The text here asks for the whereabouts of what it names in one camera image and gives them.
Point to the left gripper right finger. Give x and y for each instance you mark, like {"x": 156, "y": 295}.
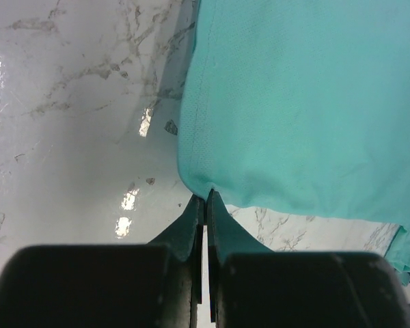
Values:
{"x": 254, "y": 286}

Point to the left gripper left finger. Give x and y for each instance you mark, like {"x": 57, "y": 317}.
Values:
{"x": 157, "y": 284}

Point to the teal t shirt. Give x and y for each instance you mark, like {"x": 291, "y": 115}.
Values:
{"x": 302, "y": 107}

